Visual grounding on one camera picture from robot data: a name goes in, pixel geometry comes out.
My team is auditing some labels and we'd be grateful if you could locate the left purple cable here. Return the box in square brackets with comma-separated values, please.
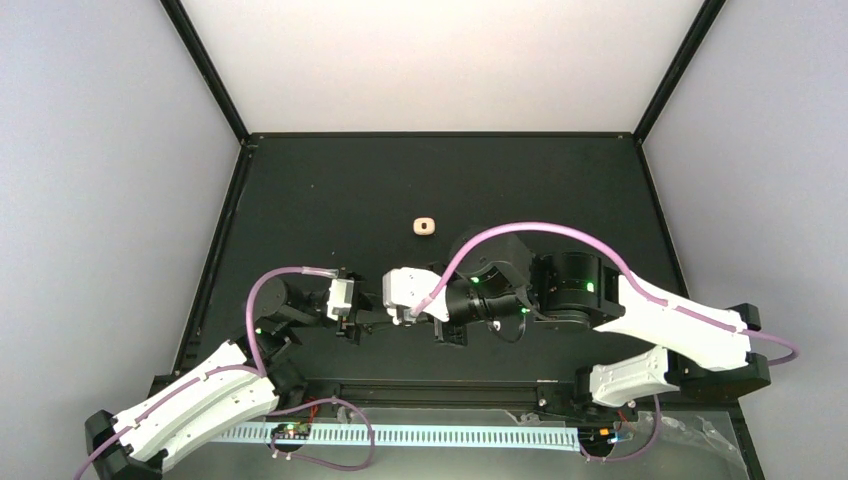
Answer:
[71, 266, 340, 480]

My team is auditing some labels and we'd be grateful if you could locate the black right frame post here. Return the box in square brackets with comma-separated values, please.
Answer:
[633, 0, 726, 146]

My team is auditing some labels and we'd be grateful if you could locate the left circuit board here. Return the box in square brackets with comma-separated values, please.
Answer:
[271, 422, 311, 443]

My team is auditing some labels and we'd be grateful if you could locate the white slotted cable duct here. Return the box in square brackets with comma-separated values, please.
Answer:
[214, 422, 580, 452]

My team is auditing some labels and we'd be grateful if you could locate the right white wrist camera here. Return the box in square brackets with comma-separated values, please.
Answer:
[382, 267, 450, 325]

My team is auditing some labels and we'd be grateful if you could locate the white square charging case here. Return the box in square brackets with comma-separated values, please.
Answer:
[412, 217, 436, 236]

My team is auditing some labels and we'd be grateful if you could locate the black frame post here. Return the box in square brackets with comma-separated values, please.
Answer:
[633, 0, 726, 146]
[160, 0, 250, 144]

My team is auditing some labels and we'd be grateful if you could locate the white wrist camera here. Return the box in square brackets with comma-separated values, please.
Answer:
[326, 278, 356, 321]
[382, 267, 450, 325]

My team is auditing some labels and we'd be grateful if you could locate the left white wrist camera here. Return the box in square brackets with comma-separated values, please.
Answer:
[326, 278, 356, 321]

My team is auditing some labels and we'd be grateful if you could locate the black left frame post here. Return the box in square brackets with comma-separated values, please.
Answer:
[160, 0, 250, 144]

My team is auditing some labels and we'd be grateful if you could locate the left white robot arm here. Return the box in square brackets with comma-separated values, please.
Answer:
[73, 266, 372, 479]

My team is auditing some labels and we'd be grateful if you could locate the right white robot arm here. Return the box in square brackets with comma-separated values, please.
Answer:
[383, 222, 772, 419]

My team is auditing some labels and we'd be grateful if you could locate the right circuit board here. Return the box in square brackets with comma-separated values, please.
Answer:
[578, 428, 633, 445]

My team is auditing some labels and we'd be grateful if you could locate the circuit board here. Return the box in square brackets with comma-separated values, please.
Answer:
[271, 422, 311, 443]
[578, 428, 633, 445]

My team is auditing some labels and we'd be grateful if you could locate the black front rail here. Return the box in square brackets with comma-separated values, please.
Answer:
[269, 372, 605, 415]

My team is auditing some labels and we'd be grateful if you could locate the purple looped cable front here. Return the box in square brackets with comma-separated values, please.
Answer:
[268, 396, 379, 472]

